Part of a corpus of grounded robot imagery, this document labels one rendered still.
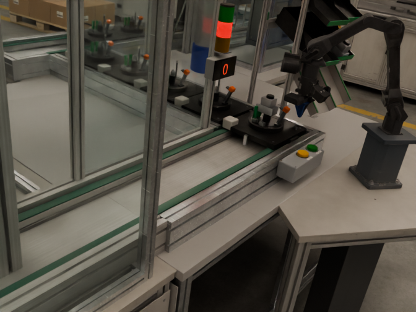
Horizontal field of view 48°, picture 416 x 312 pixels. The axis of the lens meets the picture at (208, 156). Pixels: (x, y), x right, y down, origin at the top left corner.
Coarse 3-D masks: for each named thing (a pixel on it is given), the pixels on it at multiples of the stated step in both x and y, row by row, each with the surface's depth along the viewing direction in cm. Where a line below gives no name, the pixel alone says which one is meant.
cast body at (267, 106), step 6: (264, 96) 176; (270, 96) 174; (264, 102) 174; (270, 102) 173; (276, 102) 176; (258, 108) 177; (264, 108) 175; (270, 108) 174; (276, 108) 175; (270, 114) 174
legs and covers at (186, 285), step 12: (276, 216) 157; (288, 228) 185; (240, 240) 142; (288, 240) 187; (228, 252) 138; (288, 252) 190; (312, 264) 233; (192, 276) 125; (312, 276) 226; (180, 288) 122; (276, 288) 199; (300, 288) 218; (180, 300) 125; (276, 300) 202
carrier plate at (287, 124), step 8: (248, 112) 190; (240, 120) 182; (224, 128) 178; (232, 128) 175; (240, 128) 175; (248, 128) 176; (288, 128) 181; (304, 128) 182; (256, 136) 170; (264, 136) 171; (272, 136) 172; (280, 136) 173; (288, 136) 174; (264, 144) 168; (272, 144) 166; (280, 144) 169
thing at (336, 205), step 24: (336, 168) 180; (408, 168) 187; (312, 192) 162; (336, 192) 164; (360, 192) 166; (384, 192) 168; (408, 192) 170; (288, 216) 147; (312, 216) 148; (336, 216) 150; (360, 216) 152; (384, 216) 153; (408, 216) 155; (312, 240) 141
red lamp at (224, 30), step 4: (220, 24) 153; (224, 24) 153; (228, 24) 153; (232, 24) 155; (220, 28) 154; (224, 28) 153; (228, 28) 154; (220, 32) 154; (224, 32) 154; (228, 32) 154; (220, 36) 155; (224, 36) 154; (228, 36) 155
